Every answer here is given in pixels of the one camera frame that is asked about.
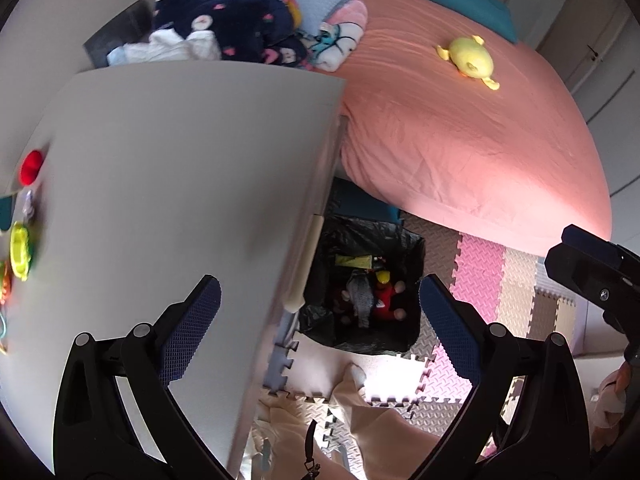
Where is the trash bin with black bag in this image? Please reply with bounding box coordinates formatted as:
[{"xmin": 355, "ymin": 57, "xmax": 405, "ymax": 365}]
[{"xmin": 299, "ymin": 214, "xmax": 426, "ymax": 356}]

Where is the white wardrobe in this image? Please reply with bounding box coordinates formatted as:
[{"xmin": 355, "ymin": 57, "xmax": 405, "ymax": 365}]
[{"xmin": 492, "ymin": 0, "xmax": 640, "ymax": 126}]

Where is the yellow plush toy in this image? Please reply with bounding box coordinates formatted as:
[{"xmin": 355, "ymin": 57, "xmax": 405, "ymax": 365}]
[{"xmin": 434, "ymin": 35, "xmax": 501, "ymax": 92}]

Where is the red plush toy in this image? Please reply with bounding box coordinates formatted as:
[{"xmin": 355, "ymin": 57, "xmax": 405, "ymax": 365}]
[{"xmin": 332, "ymin": 270, "xmax": 408, "ymax": 323}]

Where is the pastel foam puzzle mat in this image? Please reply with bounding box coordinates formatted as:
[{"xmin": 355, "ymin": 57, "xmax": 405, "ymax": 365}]
[{"xmin": 260, "ymin": 210, "xmax": 596, "ymax": 480}]

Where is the yellow plastic toy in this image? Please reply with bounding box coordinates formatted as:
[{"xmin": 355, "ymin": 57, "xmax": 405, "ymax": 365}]
[{"xmin": 10, "ymin": 221, "xmax": 35, "ymax": 280}]

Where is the teal storage box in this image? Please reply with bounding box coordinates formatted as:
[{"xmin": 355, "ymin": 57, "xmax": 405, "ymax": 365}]
[{"xmin": 327, "ymin": 177, "xmax": 403, "ymax": 228}]

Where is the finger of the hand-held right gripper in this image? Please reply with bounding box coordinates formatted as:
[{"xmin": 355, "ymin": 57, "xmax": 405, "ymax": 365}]
[
  {"xmin": 544, "ymin": 244, "xmax": 640, "ymax": 333},
  {"xmin": 561, "ymin": 224, "xmax": 640, "ymax": 273}
]

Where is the black strap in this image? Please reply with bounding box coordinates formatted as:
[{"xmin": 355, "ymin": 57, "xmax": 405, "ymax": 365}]
[{"xmin": 300, "ymin": 417, "xmax": 321, "ymax": 480}]

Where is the grey fabric item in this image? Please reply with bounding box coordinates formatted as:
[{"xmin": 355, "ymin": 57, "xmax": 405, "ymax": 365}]
[{"xmin": 347, "ymin": 270, "xmax": 376, "ymax": 328}]

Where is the navy printed blanket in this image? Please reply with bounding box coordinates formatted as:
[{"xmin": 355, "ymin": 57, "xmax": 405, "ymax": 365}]
[{"xmin": 150, "ymin": 0, "xmax": 313, "ymax": 71}]

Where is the white and pink towel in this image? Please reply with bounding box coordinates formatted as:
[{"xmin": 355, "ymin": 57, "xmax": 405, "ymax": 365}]
[{"xmin": 305, "ymin": 0, "xmax": 368, "ymax": 72}]

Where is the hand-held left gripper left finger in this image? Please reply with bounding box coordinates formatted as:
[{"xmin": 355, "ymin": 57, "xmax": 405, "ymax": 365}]
[{"xmin": 52, "ymin": 274, "xmax": 236, "ymax": 480}]

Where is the cream desk edge guard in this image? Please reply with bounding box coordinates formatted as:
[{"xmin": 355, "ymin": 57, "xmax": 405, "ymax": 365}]
[{"xmin": 282, "ymin": 215, "xmax": 326, "ymax": 311}]

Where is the bed with pink sheet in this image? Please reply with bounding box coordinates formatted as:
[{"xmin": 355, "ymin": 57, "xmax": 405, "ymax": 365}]
[{"xmin": 310, "ymin": 0, "xmax": 613, "ymax": 261}]

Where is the teal pillow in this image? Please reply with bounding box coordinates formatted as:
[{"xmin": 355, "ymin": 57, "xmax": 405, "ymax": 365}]
[{"xmin": 312, "ymin": 0, "xmax": 518, "ymax": 43}]

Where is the person's right hand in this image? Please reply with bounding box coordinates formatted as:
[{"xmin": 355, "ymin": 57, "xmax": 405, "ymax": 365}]
[{"xmin": 592, "ymin": 360, "xmax": 633, "ymax": 432}]

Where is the red round toy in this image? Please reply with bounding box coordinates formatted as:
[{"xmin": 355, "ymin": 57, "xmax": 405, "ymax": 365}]
[{"xmin": 20, "ymin": 149, "xmax": 45, "ymax": 184}]

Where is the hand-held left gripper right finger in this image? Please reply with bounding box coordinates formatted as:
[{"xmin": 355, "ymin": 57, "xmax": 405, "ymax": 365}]
[{"xmin": 410, "ymin": 274, "xmax": 591, "ymax": 480}]

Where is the dark grey box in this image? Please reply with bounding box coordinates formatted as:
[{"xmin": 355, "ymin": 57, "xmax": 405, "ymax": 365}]
[{"xmin": 82, "ymin": 0, "xmax": 153, "ymax": 68}]

